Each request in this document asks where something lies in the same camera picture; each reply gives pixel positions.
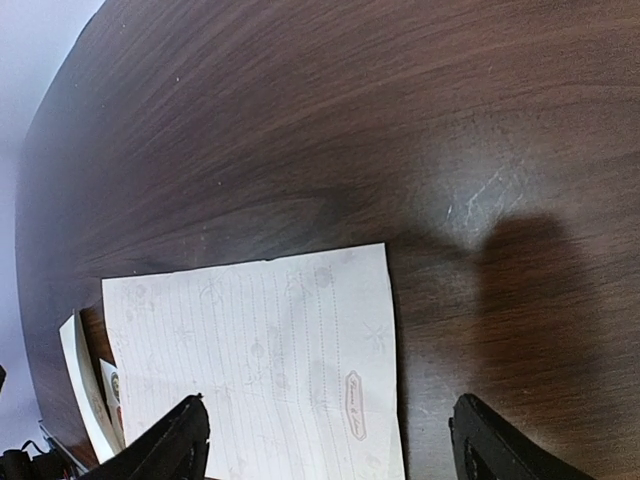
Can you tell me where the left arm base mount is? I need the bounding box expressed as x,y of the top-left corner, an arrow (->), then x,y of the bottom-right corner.
1,420 -> 88,480

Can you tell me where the red round sticker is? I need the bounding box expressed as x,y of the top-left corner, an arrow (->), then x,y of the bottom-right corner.
115,405 -> 124,438

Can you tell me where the lined stationery sheet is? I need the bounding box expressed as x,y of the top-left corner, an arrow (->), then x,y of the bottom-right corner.
102,244 -> 405,479

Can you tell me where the white sticker sheet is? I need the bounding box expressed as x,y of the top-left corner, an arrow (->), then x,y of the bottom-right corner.
99,359 -> 126,450

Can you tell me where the green round sticker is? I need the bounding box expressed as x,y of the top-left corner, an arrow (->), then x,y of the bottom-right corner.
110,372 -> 121,404

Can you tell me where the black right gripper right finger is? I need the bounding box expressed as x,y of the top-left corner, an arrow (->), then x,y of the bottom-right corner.
449,393 -> 591,480

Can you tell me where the cream envelope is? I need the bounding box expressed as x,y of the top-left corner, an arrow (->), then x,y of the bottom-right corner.
59,311 -> 121,464

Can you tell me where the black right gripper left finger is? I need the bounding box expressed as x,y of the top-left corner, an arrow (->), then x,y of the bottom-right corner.
87,394 -> 209,480

